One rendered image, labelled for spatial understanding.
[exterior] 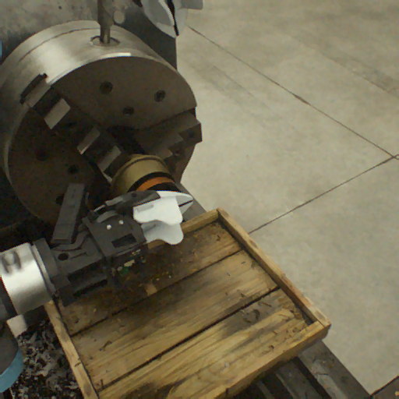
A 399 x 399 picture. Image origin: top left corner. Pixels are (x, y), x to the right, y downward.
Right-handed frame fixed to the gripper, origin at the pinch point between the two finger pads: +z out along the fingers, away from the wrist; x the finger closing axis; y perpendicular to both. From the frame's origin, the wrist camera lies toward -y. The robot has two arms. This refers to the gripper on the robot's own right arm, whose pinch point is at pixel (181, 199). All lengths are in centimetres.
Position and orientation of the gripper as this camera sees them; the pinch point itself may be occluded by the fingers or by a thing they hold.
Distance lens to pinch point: 65.1
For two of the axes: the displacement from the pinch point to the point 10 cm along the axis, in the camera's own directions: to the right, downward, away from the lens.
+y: 5.1, 6.0, -6.2
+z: 8.6, -3.6, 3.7
